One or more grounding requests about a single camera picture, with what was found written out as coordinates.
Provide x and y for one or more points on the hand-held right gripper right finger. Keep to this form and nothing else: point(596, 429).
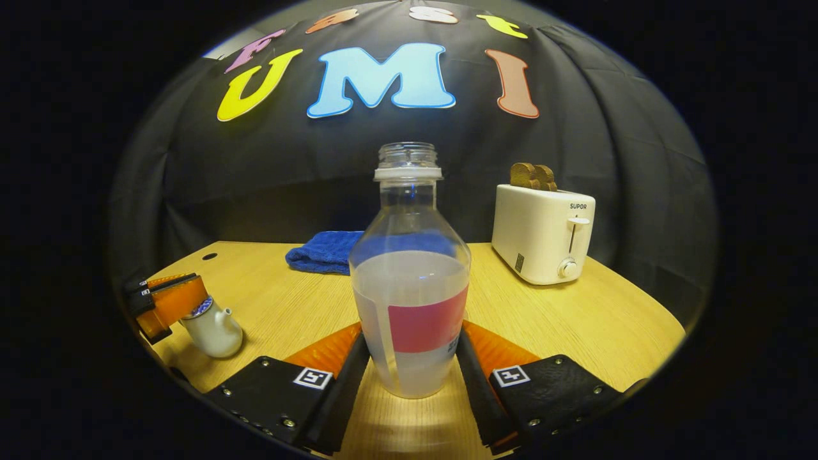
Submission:
point(479, 399)

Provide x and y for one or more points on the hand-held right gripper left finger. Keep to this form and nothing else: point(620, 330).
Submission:
point(339, 402)

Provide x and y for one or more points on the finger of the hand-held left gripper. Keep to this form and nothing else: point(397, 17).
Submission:
point(176, 303)
point(160, 281)

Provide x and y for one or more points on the white teacup lid blue print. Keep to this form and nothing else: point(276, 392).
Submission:
point(203, 307)

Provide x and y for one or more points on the clear plastic water bottle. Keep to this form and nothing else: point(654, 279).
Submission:
point(409, 287)

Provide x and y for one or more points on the blue towel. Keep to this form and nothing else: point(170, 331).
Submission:
point(323, 252)

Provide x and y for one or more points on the white toaster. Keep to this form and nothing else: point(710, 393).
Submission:
point(537, 236)

